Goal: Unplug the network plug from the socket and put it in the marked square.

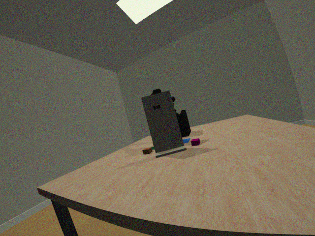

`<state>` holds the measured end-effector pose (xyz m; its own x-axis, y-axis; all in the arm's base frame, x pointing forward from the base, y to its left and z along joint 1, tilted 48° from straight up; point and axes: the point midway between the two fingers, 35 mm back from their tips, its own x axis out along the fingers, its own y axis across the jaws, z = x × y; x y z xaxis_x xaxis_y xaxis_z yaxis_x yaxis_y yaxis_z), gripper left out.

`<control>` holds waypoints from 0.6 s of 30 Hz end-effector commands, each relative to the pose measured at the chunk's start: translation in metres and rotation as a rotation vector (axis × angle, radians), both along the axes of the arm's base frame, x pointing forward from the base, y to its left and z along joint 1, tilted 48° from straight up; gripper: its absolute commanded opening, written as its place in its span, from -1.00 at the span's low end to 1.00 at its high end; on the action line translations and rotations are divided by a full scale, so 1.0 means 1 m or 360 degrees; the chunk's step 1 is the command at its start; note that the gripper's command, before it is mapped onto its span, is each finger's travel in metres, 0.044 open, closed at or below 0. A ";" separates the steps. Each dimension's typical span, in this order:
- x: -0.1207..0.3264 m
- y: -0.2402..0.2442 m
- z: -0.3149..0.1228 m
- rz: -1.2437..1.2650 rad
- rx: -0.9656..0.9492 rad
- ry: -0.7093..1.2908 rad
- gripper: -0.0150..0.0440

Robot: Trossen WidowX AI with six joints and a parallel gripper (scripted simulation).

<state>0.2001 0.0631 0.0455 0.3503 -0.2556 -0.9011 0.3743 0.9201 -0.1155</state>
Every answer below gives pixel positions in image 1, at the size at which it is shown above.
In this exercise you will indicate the small magenta block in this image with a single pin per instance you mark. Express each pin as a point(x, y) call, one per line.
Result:
point(195, 142)

